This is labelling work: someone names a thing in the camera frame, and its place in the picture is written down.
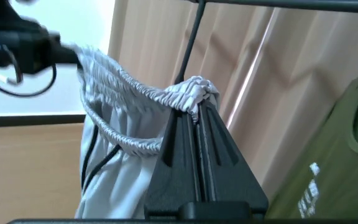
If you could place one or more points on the green printed shirt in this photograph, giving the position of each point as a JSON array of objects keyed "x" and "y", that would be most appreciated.
[{"x": 337, "y": 140}]

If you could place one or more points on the beige curtain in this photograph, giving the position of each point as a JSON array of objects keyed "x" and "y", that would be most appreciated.
[{"x": 228, "y": 46}]

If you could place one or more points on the black clothes rack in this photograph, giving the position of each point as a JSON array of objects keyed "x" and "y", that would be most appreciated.
[{"x": 291, "y": 4}]

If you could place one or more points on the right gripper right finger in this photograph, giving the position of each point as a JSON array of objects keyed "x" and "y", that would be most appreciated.
[{"x": 228, "y": 180}]

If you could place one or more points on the pale grey shorts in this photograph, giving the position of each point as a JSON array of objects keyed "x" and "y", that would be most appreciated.
[{"x": 120, "y": 186}]

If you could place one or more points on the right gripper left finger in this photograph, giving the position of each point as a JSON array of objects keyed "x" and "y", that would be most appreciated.
[{"x": 172, "y": 180}]

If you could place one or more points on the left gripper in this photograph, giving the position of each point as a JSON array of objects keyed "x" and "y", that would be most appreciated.
[{"x": 33, "y": 53}]

